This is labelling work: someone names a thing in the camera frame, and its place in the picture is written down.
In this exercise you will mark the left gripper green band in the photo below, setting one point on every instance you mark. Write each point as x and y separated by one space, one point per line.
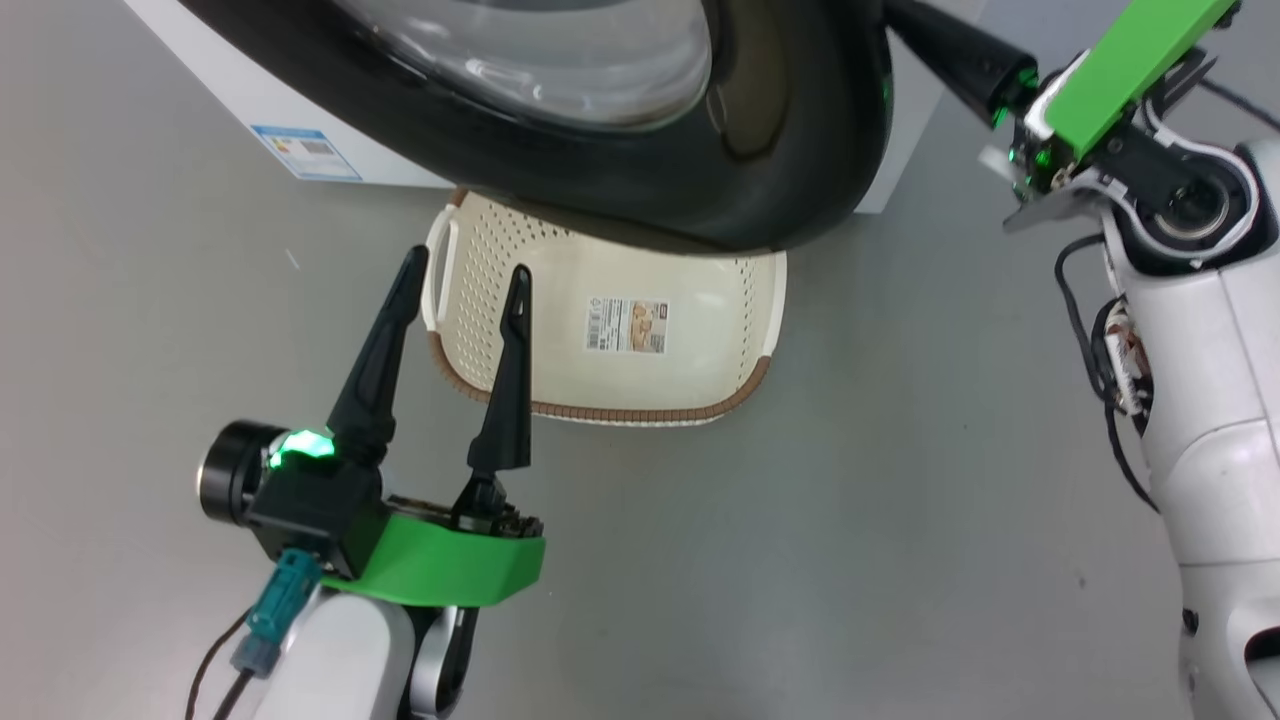
450 560

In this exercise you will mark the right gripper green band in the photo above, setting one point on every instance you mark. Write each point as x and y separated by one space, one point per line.
1120 70

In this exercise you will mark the black glass washing machine door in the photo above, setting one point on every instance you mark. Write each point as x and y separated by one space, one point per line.
780 120

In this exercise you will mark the cream perforated laundry basket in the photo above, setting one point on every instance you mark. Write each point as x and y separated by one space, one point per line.
540 300

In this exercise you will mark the white front-load washing machine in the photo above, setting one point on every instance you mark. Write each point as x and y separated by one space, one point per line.
250 80

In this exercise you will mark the paper product label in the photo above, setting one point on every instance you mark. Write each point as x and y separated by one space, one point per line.
626 325

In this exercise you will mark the blue white energy sticker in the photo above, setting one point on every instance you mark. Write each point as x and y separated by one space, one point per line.
306 152

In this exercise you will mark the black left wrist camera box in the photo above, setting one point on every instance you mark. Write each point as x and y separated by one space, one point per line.
300 500

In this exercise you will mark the teal left camera connector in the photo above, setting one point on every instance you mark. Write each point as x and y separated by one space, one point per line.
280 610

